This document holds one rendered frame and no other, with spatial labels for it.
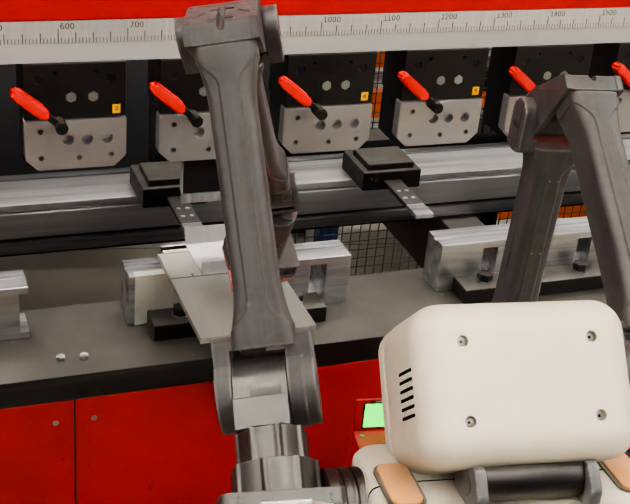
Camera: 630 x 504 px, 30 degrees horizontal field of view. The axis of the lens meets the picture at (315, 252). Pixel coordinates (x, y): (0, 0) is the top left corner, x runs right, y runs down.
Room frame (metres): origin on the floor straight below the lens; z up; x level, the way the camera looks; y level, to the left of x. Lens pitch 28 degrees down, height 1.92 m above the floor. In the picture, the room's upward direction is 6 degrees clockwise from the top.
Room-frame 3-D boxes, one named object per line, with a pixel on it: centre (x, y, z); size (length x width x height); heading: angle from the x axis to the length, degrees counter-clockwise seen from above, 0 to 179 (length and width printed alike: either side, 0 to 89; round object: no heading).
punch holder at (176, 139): (1.73, 0.20, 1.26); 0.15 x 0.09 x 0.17; 113
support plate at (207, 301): (1.60, 0.12, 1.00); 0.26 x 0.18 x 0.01; 23
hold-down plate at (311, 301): (1.70, 0.12, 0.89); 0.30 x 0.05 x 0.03; 113
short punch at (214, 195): (1.74, 0.18, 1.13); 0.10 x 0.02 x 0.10; 113
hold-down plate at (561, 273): (1.92, -0.40, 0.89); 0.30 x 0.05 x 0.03; 113
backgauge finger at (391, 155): (2.04, -0.14, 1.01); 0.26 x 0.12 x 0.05; 23
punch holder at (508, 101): (1.96, -0.35, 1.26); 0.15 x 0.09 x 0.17; 113
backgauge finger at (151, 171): (1.88, 0.25, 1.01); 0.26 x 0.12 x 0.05; 23
